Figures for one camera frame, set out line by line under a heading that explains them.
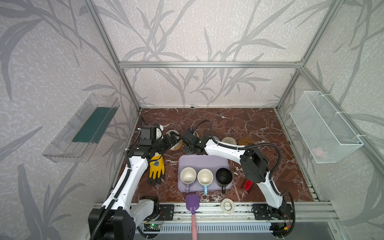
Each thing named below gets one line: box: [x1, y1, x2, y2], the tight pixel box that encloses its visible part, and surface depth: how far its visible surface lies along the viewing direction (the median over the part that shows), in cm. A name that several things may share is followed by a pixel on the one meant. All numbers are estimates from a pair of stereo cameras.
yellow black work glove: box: [147, 152, 166, 186], surface depth 86 cm
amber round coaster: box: [238, 137, 254, 146], surface depth 104 cm
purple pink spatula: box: [185, 194, 200, 240], surface depth 76 cm
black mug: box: [215, 167, 233, 194], surface depth 79 cm
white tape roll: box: [220, 198, 235, 215], surface depth 77 cm
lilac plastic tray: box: [177, 154, 232, 192], surface depth 84 cm
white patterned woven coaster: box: [221, 137, 237, 145], surface depth 104 cm
